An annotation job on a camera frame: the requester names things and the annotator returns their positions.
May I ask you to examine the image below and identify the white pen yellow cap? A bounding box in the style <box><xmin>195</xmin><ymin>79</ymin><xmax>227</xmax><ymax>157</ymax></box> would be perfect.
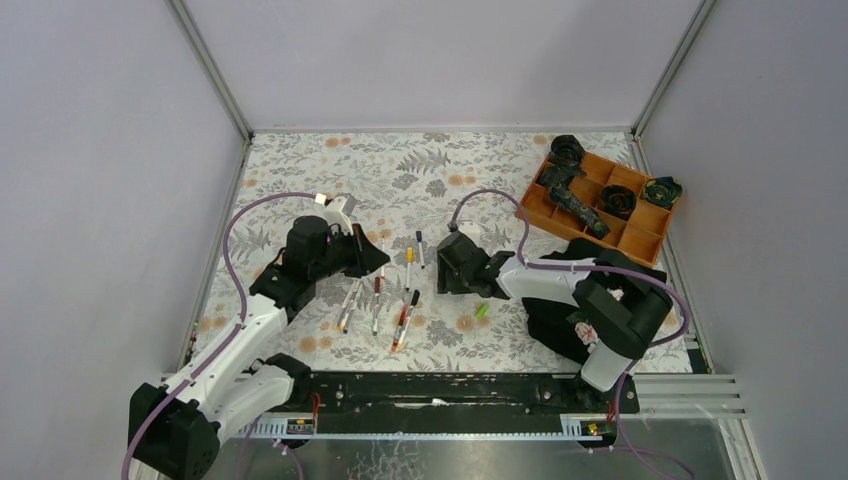
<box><xmin>404</xmin><ymin>247</ymin><xmax>415</xmax><ymax>291</ymax></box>

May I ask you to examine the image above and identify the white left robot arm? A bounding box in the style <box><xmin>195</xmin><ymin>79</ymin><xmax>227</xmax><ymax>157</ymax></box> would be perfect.
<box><xmin>125</xmin><ymin>216</ymin><xmax>390</xmax><ymax>479</ymax></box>

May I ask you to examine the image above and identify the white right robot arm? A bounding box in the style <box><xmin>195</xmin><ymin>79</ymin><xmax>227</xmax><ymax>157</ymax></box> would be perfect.
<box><xmin>437</xmin><ymin>231</ymin><xmax>673</xmax><ymax>392</ymax></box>

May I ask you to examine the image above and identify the white pen brown cap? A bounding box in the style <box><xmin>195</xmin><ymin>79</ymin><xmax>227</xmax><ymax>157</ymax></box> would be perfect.
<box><xmin>371</xmin><ymin>276</ymin><xmax>382</xmax><ymax>336</ymax></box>

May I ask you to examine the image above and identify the white pen blue end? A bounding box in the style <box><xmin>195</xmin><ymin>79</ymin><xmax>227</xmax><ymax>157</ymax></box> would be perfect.
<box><xmin>341</xmin><ymin>282</ymin><xmax>364</xmax><ymax>334</ymax></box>

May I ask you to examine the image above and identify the white pen black cap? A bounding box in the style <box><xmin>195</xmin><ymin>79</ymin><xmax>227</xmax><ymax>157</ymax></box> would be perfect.
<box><xmin>397</xmin><ymin>289</ymin><xmax>420</xmax><ymax>350</ymax></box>

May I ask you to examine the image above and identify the white pen yellow end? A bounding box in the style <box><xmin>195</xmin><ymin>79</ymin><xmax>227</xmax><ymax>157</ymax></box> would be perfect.
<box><xmin>334</xmin><ymin>280</ymin><xmax>359</xmax><ymax>330</ymax></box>

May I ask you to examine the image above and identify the clear pen orange end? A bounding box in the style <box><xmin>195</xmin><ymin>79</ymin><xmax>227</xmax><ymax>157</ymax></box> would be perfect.
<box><xmin>391</xmin><ymin>305</ymin><xmax>409</xmax><ymax>352</ymax></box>

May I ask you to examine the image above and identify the floral patterned table mat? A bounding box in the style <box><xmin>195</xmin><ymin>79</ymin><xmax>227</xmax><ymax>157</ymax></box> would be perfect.
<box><xmin>188</xmin><ymin>133</ymin><xmax>576</xmax><ymax>372</ymax></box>

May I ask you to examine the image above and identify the black floral cloth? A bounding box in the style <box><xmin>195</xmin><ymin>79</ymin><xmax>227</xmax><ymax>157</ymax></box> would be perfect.
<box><xmin>522</xmin><ymin>272</ymin><xmax>673</xmax><ymax>364</ymax></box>

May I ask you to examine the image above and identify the dark patterned fabric roll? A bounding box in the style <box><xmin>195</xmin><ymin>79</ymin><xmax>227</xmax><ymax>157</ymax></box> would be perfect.
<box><xmin>538</xmin><ymin>164</ymin><xmax>610</xmax><ymax>239</ymax></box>

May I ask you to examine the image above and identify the dark rolled fabric flower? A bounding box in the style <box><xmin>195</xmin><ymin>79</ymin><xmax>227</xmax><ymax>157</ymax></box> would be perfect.
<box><xmin>548</xmin><ymin>135</ymin><xmax>585</xmax><ymax>166</ymax></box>

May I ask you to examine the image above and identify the dark rolled flower in tray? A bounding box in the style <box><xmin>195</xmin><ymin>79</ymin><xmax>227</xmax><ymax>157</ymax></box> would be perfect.
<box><xmin>598</xmin><ymin>184</ymin><xmax>637</xmax><ymax>221</ymax></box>

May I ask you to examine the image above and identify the wooden compartment tray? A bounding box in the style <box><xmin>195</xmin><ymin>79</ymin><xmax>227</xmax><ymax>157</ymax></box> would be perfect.
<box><xmin>521</xmin><ymin>153</ymin><xmax>675</xmax><ymax>267</ymax></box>

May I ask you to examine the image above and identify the dark green rolled flower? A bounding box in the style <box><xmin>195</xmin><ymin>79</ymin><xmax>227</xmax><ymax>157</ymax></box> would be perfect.
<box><xmin>640</xmin><ymin>176</ymin><xmax>684</xmax><ymax>211</ymax></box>

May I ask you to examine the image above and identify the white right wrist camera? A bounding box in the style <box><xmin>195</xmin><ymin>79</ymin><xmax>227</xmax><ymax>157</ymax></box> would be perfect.
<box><xmin>449</xmin><ymin>221</ymin><xmax>482</xmax><ymax>244</ymax></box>

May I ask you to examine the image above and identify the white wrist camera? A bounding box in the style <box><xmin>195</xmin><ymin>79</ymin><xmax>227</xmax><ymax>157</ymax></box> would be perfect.
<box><xmin>449</xmin><ymin>221</ymin><xmax>482</xmax><ymax>244</ymax></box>
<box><xmin>314</xmin><ymin>193</ymin><xmax>359</xmax><ymax>235</ymax></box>

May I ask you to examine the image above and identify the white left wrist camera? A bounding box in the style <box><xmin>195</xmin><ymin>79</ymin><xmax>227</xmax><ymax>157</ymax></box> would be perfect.
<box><xmin>314</xmin><ymin>193</ymin><xmax>359</xmax><ymax>235</ymax></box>

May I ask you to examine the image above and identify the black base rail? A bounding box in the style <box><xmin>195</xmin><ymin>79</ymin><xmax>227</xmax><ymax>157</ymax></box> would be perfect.
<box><xmin>274</xmin><ymin>371</ymin><xmax>640</xmax><ymax>435</ymax></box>

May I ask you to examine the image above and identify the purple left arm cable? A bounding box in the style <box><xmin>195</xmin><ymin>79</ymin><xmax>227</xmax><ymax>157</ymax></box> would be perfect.
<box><xmin>121</xmin><ymin>192</ymin><xmax>329</xmax><ymax>480</ymax></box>

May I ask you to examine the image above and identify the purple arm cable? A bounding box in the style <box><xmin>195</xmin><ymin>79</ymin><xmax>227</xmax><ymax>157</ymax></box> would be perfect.
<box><xmin>121</xmin><ymin>192</ymin><xmax>329</xmax><ymax>480</ymax></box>
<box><xmin>450</xmin><ymin>188</ymin><xmax>694</xmax><ymax>480</ymax></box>

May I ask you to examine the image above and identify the white slotted cable duct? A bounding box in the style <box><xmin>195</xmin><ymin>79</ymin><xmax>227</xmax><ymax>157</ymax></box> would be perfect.
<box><xmin>251</xmin><ymin>415</ymin><xmax>601</xmax><ymax>443</ymax></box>

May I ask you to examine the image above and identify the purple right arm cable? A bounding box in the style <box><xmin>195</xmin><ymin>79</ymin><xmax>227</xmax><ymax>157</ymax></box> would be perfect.
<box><xmin>450</xmin><ymin>188</ymin><xmax>694</xmax><ymax>480</ymax></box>

